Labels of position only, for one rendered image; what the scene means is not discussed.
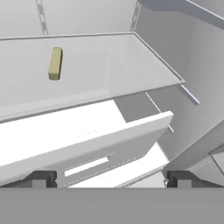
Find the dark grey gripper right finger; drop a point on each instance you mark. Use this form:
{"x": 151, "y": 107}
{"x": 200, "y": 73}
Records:
{"x": 179, "y": 178}

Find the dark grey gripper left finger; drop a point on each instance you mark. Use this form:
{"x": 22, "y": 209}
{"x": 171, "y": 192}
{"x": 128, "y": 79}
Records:
{"x": 43, "y": 178}

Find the yellow butter stick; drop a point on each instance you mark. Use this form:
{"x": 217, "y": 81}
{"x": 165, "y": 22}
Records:
{"x": 55, "y": 64}

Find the white fridge drawer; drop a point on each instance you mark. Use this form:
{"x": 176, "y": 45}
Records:
{"x": 87, "y": 140}

